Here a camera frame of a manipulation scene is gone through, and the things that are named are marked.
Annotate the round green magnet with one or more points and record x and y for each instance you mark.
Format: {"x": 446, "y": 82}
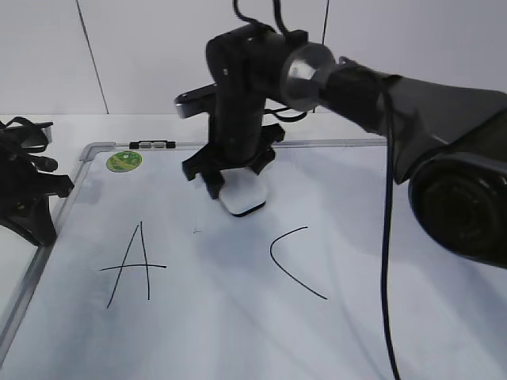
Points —
{"x": 124, "y": 161}

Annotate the black wrist camera on right gripper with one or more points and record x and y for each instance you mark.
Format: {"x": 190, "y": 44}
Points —
{"x": 195, "y": 102}

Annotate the black wrist camera on gripper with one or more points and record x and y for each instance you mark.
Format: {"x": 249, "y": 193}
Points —
{"x": 37, "y": 137}
{"x": 195, "y": 102}

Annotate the white whiteboard eraser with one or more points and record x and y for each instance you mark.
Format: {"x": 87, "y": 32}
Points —
{"x": 243, "y": 191}

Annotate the black wrist camera on left gripper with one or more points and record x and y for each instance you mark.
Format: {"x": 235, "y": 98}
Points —
{"x": 37, "y": 137}

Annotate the white whiteboard with grey frame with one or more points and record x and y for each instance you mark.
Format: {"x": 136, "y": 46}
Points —
{"x": 152, "y": 279}

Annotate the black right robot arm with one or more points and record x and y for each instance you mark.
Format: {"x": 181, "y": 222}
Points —
{"x": 447, "y": 143}

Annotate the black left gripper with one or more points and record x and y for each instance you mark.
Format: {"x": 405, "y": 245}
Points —
{"x": 27, "y": 183}

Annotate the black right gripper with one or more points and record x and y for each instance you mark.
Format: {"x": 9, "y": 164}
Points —
{"x": 245, "y": 65}

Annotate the black hanging clip on frame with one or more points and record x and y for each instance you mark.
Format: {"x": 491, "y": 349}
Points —
{"x": 151, "y": 144}

